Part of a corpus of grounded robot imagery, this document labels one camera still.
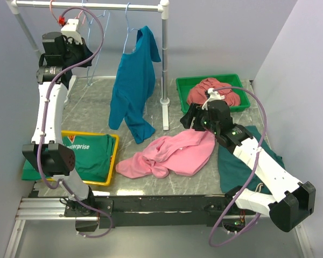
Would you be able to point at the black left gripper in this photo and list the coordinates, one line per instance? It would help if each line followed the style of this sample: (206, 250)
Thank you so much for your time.
(80, 47)

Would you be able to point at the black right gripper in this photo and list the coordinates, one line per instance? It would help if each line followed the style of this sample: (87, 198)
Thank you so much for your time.
(197, 111)

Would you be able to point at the pink t shirt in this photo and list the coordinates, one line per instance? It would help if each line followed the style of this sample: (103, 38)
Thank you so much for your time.
(185, 154)

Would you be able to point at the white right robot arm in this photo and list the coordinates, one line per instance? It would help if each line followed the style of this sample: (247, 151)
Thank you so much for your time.
(290, 201)

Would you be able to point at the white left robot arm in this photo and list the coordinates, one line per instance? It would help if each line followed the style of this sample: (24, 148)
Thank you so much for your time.
(53, 80)

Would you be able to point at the dusty red shirt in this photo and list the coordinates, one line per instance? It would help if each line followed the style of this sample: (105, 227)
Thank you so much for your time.
(198, 93)

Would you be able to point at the blue t shirt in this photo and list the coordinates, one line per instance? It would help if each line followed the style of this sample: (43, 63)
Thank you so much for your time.
(134, 84)

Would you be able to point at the blue hanger with shirt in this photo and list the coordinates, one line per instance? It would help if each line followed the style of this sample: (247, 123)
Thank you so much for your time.
(129, 30)

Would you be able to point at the green printed t shirt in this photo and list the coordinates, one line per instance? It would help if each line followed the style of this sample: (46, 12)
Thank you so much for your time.
(56, 159)

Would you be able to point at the green plastic tray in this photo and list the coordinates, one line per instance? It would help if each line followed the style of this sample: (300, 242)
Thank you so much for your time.
(185, 84)

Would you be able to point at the dark green shorts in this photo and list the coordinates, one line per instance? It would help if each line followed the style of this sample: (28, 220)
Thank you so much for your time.
(233, 172)

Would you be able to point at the silver clothes rack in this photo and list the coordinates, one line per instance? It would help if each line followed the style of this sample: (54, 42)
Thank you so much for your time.
(162, 8)

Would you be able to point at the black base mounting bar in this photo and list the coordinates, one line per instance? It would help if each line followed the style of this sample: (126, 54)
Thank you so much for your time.
(123, 211)

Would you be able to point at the yellow plastic tray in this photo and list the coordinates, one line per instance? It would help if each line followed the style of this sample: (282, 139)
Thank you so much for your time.
(113, 161)

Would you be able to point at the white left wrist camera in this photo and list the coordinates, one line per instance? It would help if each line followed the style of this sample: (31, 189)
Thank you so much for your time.
(70, 30)

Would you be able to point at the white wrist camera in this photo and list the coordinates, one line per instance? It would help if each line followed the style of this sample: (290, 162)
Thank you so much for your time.
(70, 30)
(212, 96)

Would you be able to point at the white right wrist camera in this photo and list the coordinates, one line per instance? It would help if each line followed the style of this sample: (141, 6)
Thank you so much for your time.
(212, 96)

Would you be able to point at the aluminium frame rail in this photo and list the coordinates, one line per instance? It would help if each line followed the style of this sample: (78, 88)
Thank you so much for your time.
(36, 208)

